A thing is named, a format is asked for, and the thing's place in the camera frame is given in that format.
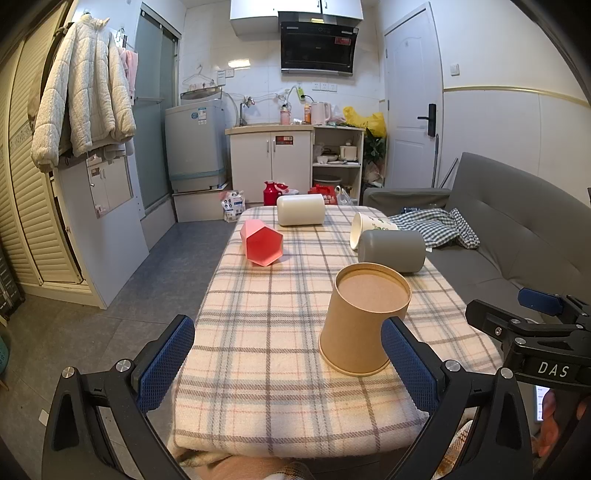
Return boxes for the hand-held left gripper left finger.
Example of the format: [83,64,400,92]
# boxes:
[41,315,197,480]

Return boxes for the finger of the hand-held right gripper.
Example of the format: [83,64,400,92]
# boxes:
[517,287,591,325]
[465,299,580,352]

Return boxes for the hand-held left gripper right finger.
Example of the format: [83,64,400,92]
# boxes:
[380,317,537,480]

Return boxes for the brown paper cup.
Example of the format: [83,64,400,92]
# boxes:
[318,262,413,377]

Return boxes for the grey cup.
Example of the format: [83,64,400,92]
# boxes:
[358,229,426,275]

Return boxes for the white printed paper cup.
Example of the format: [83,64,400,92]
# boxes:
[349,212,399,250]

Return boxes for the pink hexagonal cup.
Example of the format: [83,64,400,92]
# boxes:
[240,220,284,267]

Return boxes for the cream white cup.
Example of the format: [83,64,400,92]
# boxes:
[277,194,327,226]

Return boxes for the person's right hand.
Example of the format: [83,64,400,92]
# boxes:
[539,388,562,457]

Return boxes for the grey sofa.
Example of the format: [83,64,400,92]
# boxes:
[362,152,591,333]

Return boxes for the green checked cloth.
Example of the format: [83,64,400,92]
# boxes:
[390,208,481,250]

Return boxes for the plaid tablecloth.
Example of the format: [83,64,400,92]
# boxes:
[167,205,504,463]

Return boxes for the white leaning board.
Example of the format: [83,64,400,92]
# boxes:
[52,154,151,308]

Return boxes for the white washer platform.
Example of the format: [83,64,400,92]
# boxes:
[172,182,232,223]

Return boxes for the white bottle pack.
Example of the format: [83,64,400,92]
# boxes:
[220,189,246,223]

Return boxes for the red gift bag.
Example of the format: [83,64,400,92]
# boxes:
[308,185,341,207]

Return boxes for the louvred wooden wardrobe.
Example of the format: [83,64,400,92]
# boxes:
[0,0,108,311]

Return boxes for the white open shelf unit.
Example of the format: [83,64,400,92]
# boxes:
[311,126,365,206]

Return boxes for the green potted plant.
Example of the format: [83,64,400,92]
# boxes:
[364,128,387,186]

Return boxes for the grey washing machine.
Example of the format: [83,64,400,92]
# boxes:
[165,99,228,193]

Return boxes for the white sink cabinet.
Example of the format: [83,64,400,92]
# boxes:
[225,124,315,206]

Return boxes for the yellow plastic bag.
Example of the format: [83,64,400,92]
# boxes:
[343,106,387,138]

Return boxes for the frosted glass sliding door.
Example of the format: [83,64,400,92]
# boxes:
[133,2,182,219]

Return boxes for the white door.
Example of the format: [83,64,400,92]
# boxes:
[383,2,445,190]

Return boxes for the metal basin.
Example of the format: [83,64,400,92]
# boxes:
[180,86,223,102]

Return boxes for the white quilted jacket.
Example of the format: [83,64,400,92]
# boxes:
[31,13,138,174]

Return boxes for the pink garment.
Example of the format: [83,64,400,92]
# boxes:
[119,48,139,99]

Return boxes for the black range hood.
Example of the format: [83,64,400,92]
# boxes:
[280,21,359,76]

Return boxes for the black door handle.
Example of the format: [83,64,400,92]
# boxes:
[417,104,437,137]

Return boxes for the wire clothes hanger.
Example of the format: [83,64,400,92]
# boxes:
[182,65,218,89]

